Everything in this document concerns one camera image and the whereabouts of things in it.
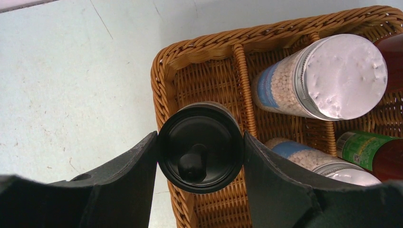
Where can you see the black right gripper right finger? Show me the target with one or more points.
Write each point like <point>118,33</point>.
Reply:
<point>282,194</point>

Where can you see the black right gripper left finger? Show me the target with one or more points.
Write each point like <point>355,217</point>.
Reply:
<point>117,194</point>

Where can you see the blue-label silver-lid jar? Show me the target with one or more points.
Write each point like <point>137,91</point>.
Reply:
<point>321,163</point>
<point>341,77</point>

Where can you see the large black-lid jar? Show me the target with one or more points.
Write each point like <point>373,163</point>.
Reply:
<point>201,148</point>

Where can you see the yellow-cap sauce bottle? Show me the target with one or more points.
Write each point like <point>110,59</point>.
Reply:
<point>381,155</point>
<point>391,48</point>

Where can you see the wicker divided basket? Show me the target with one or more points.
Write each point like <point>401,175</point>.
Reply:
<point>221,67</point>

